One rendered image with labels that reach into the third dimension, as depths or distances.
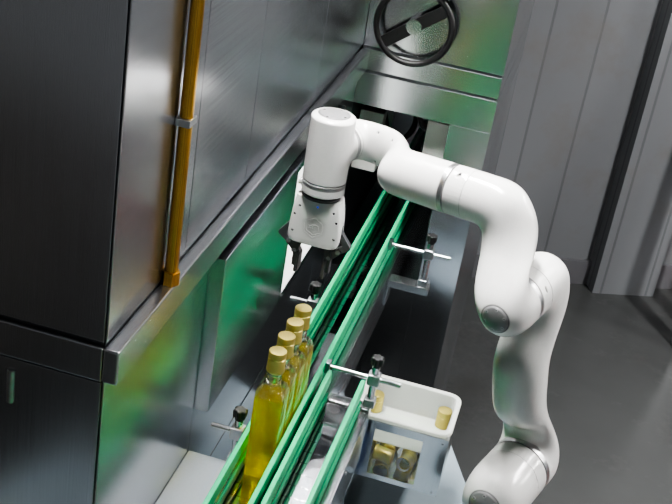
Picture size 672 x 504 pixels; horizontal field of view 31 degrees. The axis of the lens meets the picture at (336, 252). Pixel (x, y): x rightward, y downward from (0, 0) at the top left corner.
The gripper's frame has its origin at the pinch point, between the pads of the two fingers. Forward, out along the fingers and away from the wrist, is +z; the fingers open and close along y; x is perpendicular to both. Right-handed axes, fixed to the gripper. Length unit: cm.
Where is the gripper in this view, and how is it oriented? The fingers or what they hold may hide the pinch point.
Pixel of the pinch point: (310, 263)
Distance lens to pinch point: 238.5
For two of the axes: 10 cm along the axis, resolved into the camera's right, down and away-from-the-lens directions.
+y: 9.6, 2.5, -1.6
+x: 2.6, -4.2, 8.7
